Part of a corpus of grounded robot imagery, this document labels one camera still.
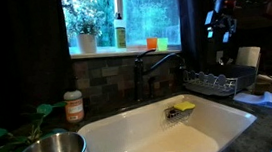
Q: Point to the green cup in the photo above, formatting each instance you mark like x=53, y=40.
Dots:
x=162, y=44

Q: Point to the wire sponge caddy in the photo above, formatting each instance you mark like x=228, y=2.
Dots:
x=174, y=116

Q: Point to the orange cup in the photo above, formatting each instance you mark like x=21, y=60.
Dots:
x=151, y=43

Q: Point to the yellow sponge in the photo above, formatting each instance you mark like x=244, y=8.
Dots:
x=186, y=105

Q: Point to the dark curtain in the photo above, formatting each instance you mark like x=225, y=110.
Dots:
x=35, y=65

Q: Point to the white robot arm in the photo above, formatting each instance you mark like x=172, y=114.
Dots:
x=221, y=22

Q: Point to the green label soap bottle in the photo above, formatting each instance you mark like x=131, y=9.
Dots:
x=119, y=27

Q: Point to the blue striped cloth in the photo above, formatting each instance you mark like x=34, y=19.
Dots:
x=262, y=100

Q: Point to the white flower pot plant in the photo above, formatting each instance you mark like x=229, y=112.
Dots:
x=86, y=32

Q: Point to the paper towel roll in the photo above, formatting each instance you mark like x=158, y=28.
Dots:
x=248, y=56

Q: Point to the dark bronze faucet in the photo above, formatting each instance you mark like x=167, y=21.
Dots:
x=140, y=72

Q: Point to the white ceramic sink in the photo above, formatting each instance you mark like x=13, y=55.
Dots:
x=210, y=128

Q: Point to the stainless steel dish rack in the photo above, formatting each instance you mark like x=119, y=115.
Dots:
x=220, y=80

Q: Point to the orange label bottle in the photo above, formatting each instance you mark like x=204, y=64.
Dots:
x=74, y=108

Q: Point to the green leafy plant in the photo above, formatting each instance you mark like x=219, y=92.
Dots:
x=10, y=142

